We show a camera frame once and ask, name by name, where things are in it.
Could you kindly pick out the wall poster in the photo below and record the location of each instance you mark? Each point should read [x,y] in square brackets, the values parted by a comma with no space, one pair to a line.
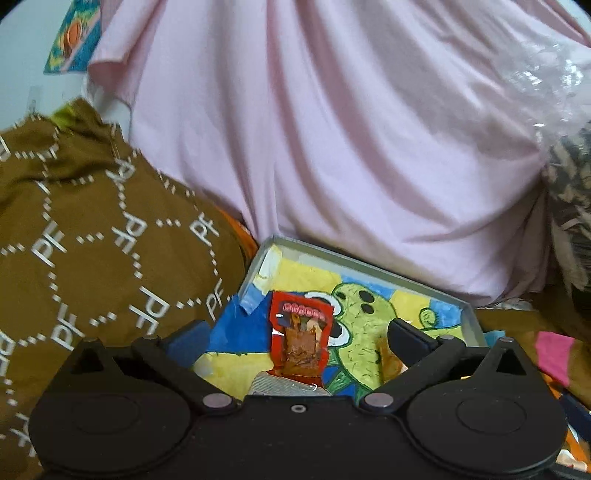
[69,37]

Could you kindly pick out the brown cloth with white print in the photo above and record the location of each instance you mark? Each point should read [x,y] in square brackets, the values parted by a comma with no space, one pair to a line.
[101,221]

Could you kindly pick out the red snack packet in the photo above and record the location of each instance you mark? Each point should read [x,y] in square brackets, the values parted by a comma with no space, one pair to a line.
[300,337]

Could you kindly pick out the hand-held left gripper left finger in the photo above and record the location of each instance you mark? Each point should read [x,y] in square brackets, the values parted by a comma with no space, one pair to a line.
[190,342]

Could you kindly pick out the grey box with cartoon drawing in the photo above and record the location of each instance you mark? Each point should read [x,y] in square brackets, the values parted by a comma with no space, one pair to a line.
[369,281]

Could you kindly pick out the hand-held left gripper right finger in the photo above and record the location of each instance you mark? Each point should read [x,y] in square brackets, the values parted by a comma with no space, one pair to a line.
[406,339]

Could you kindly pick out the pink cloth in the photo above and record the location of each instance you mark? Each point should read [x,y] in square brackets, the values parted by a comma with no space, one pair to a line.
[351,138]

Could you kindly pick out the colourful striped blanket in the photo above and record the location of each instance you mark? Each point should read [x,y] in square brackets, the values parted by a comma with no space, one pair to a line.
[554,350]

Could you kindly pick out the grey brown patterned cloth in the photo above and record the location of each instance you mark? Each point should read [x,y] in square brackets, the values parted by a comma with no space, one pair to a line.
[570,203]

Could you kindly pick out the clear plastic bag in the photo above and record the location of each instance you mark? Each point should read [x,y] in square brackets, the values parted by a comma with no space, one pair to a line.
[554,78]

